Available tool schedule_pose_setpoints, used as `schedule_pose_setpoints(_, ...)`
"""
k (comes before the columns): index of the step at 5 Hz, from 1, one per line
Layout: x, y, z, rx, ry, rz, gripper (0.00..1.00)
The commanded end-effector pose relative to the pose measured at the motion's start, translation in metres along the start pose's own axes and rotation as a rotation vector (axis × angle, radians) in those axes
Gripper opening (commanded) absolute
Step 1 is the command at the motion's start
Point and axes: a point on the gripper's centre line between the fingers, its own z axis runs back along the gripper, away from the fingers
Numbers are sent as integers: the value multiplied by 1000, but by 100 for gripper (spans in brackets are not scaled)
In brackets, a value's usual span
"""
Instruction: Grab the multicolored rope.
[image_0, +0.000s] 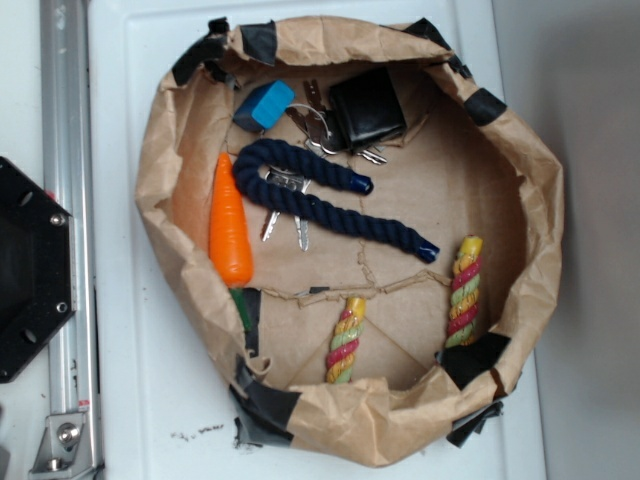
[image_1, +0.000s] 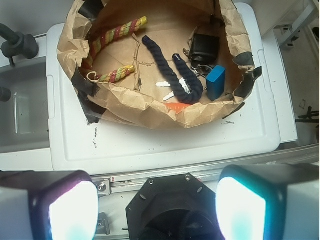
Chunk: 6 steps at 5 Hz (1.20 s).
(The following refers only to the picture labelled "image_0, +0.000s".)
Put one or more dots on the brown paper bag bin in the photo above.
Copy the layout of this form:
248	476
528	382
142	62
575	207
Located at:
358	349

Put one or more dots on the silver key pair lower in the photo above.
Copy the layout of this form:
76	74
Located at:
292	182

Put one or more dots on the orange plastic carrot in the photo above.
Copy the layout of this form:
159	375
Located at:
229	245

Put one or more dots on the silver key bunch upper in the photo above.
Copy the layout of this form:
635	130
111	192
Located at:
319	124

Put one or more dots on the black leather wallet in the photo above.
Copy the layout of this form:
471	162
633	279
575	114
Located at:
368	109

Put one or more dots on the blue foam block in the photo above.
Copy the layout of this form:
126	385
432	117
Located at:
264	106

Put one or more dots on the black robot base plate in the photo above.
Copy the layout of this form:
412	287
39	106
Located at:
36	270

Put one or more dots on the aluminium extrusion rail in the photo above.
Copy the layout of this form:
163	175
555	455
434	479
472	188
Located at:
73	351

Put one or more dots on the metal corner bracket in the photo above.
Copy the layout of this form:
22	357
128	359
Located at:
65	450

